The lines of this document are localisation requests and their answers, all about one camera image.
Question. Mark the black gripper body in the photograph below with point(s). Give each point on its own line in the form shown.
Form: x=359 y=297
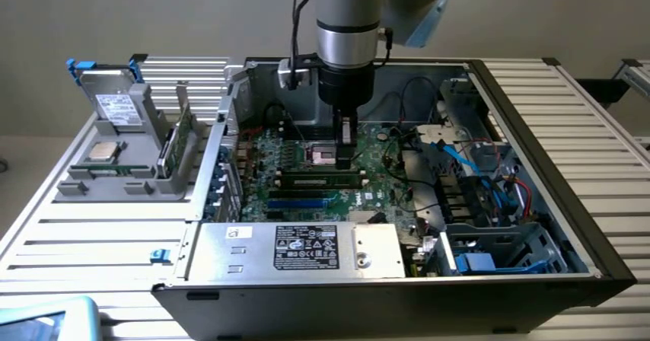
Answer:
x=346 y=86

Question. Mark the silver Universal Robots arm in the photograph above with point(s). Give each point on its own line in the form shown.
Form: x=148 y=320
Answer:
x=347 y=10

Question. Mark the green RAM stick, black chips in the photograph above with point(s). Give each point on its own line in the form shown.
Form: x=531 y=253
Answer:
x=319 y=180

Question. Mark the CPU socket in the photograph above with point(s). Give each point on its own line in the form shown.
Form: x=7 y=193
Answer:
x=320 y=157

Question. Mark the green Dell motherboard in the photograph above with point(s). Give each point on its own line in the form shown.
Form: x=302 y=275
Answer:
x=375 y=196

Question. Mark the silver chipset heat sink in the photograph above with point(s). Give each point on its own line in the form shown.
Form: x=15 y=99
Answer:
x=362 y=216

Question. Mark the blue expansion slot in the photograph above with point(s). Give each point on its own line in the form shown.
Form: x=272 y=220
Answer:
x=296 y=203

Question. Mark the green graphics card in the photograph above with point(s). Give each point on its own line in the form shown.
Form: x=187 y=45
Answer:
x=178 y=143

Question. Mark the silver power supply unit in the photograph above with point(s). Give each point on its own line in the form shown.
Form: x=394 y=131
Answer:
x=254 y=253

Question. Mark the grey parts rack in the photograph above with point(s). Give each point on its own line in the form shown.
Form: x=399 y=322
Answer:
x=152 y=188

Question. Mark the open black PC case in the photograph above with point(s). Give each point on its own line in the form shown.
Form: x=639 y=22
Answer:
x=355 y=310

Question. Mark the grey metal disk bay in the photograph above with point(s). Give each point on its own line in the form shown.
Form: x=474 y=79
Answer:
x=518 y=249

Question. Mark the hard disk in blue caddy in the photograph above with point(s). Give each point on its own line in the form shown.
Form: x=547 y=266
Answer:
x=113 y=101

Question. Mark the small blue plastic clip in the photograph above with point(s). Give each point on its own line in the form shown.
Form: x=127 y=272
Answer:
x=159 y=256

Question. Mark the silver CPU chip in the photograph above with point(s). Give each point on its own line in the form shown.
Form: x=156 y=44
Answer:
x=104 y=151

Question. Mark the black block beside table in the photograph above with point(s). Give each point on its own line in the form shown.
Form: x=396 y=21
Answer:
x=602 y=91

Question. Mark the slatted metal side table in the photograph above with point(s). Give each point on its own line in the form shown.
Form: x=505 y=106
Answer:
x=637 y=90

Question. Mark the teal framed device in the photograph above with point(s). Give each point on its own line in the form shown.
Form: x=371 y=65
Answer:
x=76 y=318

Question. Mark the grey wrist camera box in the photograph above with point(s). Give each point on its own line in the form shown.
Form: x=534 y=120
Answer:
x=294 y=75

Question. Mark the blue plastic drive bracket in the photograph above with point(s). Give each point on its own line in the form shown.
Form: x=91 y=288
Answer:
x=474 y=262

